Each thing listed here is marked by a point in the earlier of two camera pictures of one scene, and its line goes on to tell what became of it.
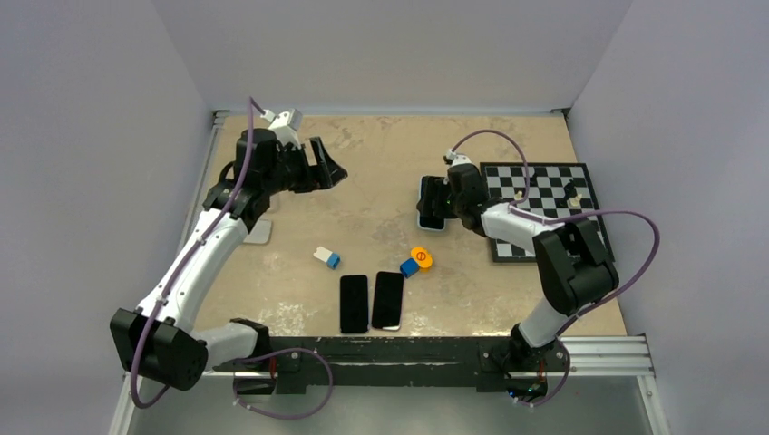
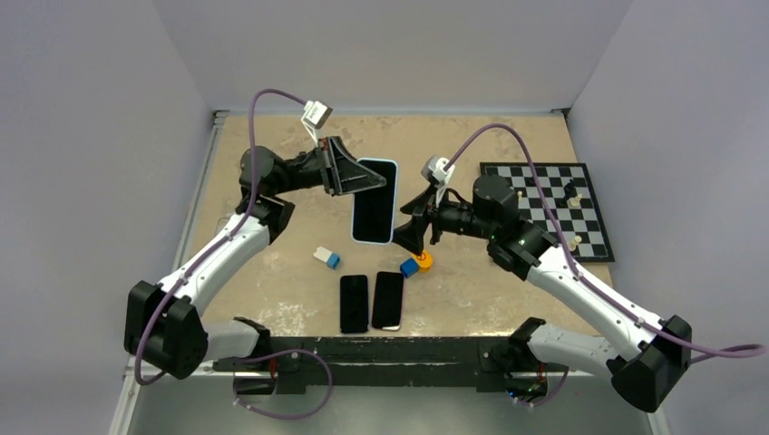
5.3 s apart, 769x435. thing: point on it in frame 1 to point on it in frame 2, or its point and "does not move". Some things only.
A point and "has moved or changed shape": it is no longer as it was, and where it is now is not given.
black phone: [354, 304] does not move
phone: [433, 213] has moved or changed shape
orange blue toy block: [421, 258] does not move
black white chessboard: [555, 189] does not move
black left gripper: [323, 176] to [339, 175]
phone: [388, 301] does not move
